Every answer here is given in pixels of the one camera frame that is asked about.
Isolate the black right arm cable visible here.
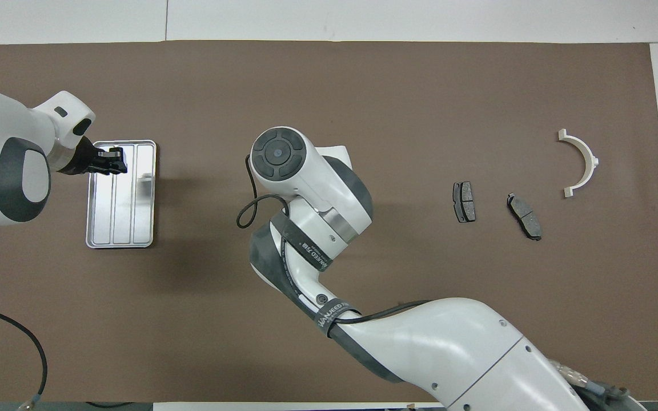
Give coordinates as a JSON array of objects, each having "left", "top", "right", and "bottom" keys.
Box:
[{"left": 236, "top": 154, "right": 432, "bottom": 326}]

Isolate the dark grey curved brake pad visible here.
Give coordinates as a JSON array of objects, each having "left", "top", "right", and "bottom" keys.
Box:
[{"left": 507, "top": 193, "right": 543, "bottom": 241}]

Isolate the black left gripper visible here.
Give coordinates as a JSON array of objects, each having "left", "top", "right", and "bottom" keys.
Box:
[{"left": 61, "top": 140, "right": 129, "bottom": 175}]

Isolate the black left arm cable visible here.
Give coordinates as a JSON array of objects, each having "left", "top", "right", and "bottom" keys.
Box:
[{"left": 0, "top": 301, "right": 49, "bottom": 411}]

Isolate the silver metal tray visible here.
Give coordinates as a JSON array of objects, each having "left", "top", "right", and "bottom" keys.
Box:
[{"left": 85, "top": 139, "right": 157, "bottom": 249}]

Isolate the white curved plastic bracket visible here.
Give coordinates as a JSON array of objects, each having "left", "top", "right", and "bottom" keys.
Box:
[{"left": 557, "top": 128, "right": 600, "bottom": 198}]

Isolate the dark grey rectangular brake pad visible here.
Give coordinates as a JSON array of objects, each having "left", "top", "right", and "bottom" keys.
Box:
[{"left": 453, "top": 182, "right": 476, "bottom": 223}]

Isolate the brown table mat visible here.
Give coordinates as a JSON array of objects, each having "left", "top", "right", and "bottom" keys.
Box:
[{"left": 0, "top": 40, "right": 658, "bottom": 403}]

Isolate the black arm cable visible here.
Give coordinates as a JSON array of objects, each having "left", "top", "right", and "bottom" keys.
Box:
[
  {"left": 236, "top": 154, "right": 432, "bottom": 326},
  {"left": 0, "top": 301, "right": 49, "bottom": 411}
]

